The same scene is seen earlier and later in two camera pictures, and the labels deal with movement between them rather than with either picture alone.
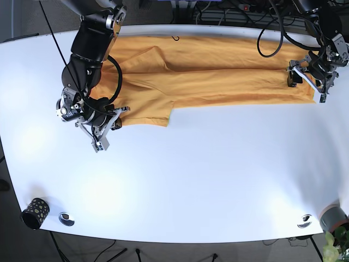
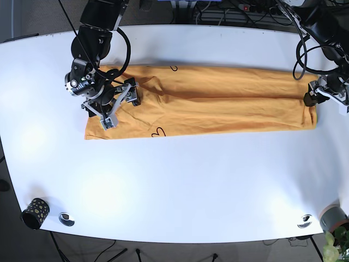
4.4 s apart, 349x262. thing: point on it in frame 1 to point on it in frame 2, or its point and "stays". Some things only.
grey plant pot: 331,216 stays
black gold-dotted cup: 35,213 stays
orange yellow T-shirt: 147,76 to 181,100
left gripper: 97,125 to 109,120
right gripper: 320,84 to 342,99
